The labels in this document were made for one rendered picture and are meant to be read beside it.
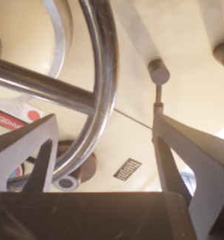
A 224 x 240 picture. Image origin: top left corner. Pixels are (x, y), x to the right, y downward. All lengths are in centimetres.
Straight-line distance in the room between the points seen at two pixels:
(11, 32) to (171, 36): 28
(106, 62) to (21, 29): 16
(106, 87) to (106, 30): 5
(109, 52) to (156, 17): 25
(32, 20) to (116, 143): 35
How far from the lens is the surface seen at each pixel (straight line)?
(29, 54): 34
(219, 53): 46
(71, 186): 56
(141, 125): 52
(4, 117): 56
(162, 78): 42
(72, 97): 22
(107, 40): 19
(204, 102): 53
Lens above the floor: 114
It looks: 28 degrees up
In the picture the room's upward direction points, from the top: 143 degrees counter-clockwise
